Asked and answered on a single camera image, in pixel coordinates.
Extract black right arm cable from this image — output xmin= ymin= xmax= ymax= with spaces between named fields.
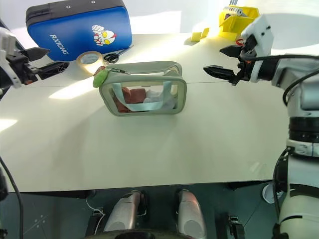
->
xmin=243 ymin=54 xmax=319 ymax=108

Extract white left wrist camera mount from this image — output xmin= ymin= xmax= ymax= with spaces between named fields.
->
xmin=0 ymin=26 xmax=23 ymax=89

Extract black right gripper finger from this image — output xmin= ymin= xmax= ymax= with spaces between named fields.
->
xmin=203 ymin=65 xmax=235 ymax=82
xmin=219 ymin=45 xmax=243 ymax=59

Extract black table foot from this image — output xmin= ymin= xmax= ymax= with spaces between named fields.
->
xmin=226 ymin=213 xmax=245 ymax=239
xmin=86 ymin=207 xmax=107 ymax=236

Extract metal zipper pull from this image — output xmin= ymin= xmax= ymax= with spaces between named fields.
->
xmin=109 ymin=67 xmax=131 ymax=75

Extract yellow plastic bin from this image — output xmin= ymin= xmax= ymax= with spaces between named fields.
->
xmin=218 ymin=5 xmax=261 ymax=41

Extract red cloth item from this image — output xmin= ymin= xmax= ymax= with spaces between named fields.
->
xmin=112 ymin=87 xmax=150 ymax=114

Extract silver right robot leg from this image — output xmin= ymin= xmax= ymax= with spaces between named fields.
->
xmin=174 ymin=189 xmax=208 ymax=238

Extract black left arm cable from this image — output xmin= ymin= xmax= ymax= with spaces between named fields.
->
xmin=0 ymin=156 xmax=24 ymax=239

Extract white cloth item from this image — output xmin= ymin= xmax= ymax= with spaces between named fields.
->
xmin=144 ymin=89 xmax=178 ymax=110

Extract black scissors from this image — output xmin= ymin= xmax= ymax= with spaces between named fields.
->
xmin=103 ymin=48 xmax=128 ymax=65

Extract white floor cable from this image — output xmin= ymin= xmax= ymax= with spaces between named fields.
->
xmin=85 ymin=197 xmax=106 ymax=226

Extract silver left robot leg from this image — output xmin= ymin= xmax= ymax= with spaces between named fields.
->
xmin=103 ymin=190 xmax=148 ymax=235

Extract beige masking tape roll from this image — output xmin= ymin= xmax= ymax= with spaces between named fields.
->
xmin=75 ymin=50 xmax=104 ymax=75

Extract silver robot leg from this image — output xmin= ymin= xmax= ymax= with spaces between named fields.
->
xmin=103 ymin=190 xmax=148 ymax=235
xmin=174 ymin=189 xmax=208 ymax=238

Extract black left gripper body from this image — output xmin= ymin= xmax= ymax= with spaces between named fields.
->
xmin=4 ymin=53 xmax=38 ymax=85

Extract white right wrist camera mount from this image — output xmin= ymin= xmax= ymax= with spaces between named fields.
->
xmin=241 ymin=13 xmax=278 ymax=84

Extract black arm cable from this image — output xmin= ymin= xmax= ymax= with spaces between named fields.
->
xmin=0 ymin=156 xmax=24 ymax=239
xmin=243 ymin=54 xmax=319 ymax=108

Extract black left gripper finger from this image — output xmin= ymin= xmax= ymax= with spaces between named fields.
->
xmin=36 ymin=61 xmax=71 ymax=81
xmin=20 ymin=47 xmax=51 ymax=61

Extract green plush zipper charm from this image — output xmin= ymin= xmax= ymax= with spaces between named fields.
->
xmin=92 ymin=66 xmax=109 ymax=89

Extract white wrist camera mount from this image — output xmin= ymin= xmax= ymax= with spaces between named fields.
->
xmin=0 ymin=26 xmax=23 ymax=89
xmin=241 ymin=13 xmax=278 ymax=84

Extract grey striped item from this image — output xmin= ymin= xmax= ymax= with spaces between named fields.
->
xmin=223 ymin=4 xmax=250 ymax=18

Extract white rounded floor object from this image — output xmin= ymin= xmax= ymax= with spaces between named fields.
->
xmin=261 ymin=182 xmax=278 ymax=204

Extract blue cartoon hard case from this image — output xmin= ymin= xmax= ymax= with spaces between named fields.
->
xmin=25 ymin=0 xmax=134 ymax=62

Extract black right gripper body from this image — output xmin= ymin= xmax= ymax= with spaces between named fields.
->
xmin=228 ymin=47 xmax=257 ymax=87

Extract clear green-trimmed pouch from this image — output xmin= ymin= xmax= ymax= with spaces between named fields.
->
xmin=99 ymin=60 xmax=188 ymax=118

